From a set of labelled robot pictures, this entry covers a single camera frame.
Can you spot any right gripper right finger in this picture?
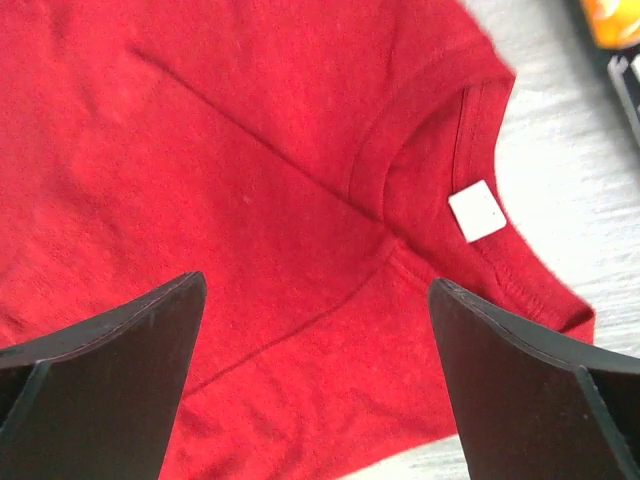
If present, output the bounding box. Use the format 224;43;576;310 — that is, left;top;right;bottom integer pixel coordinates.
428;279;639;479

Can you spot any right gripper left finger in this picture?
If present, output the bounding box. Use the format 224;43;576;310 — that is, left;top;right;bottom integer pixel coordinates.
1;272;206;480

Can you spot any red t-shirt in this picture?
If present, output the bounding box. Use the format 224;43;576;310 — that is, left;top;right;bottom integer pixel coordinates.
1;1;595;479

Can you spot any white daisy print t-shirt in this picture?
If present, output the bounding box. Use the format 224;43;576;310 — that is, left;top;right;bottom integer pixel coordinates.
579;0;640;146

